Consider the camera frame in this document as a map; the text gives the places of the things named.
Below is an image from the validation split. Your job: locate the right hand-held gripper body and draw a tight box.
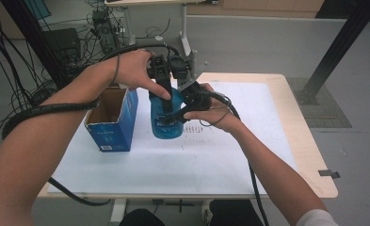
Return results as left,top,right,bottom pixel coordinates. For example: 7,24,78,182
176,49,213,112

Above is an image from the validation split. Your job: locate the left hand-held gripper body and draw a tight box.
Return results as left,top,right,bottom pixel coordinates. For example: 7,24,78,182
147,54,190,81

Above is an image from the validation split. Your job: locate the blue bottle with white cap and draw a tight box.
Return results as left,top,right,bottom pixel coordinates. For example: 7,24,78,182
148,88,185,140

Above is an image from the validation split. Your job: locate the blue cardboard box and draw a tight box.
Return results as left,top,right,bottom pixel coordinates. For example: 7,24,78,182
84,86,139,153

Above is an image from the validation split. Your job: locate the person's left hand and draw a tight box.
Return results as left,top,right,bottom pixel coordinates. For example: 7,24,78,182
113,49,172,102

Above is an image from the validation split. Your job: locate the person's right hand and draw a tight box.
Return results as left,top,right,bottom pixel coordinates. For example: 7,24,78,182
182,83,245,135

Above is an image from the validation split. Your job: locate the desk with white legs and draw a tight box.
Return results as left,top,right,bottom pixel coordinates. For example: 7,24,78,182
104,0,219,58

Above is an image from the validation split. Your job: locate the white sheet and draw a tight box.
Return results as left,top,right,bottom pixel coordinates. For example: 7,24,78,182
47,81,298,196

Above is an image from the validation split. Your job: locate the computer tower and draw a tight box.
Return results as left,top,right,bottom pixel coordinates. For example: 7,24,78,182
91,8,120,55

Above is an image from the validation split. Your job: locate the person's shoe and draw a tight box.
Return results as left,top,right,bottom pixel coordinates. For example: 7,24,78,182
201,201,216,226

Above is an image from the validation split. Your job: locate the black equipment box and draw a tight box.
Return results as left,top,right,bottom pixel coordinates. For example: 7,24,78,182
42,27,82,64

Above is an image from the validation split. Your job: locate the person's leg in dark trousers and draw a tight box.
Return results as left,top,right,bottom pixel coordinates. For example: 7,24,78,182
209,199,265,226
119,208,167,226

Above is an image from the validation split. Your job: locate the white table leg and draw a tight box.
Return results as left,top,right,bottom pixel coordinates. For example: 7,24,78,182
109,198,128,224

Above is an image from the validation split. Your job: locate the wooden cabinet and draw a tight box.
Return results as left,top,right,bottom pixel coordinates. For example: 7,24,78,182
186,0,325,19

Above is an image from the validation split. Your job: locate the black metal stand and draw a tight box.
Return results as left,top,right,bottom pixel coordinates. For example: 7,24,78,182
297,0,370,106

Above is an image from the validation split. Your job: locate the black tape piece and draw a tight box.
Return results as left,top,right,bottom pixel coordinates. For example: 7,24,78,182
317,169,341,180

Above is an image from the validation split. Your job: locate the white sleeve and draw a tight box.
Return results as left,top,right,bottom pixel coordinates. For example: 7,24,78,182
295,208,341,226

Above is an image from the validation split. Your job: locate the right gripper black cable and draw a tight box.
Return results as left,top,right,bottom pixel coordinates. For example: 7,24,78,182
208,90,271,226

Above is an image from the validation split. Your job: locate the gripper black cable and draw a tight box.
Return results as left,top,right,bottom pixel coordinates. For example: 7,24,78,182
208,90,271,226
1,43,182,207

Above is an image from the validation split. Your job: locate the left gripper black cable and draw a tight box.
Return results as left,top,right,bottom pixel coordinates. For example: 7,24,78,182
1,43,182,207

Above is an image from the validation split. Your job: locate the black metal post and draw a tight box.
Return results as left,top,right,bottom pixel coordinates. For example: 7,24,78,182
0,0,72,92

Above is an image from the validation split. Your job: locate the tangle of black cables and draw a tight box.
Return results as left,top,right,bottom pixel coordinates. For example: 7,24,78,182
0,0,130,158

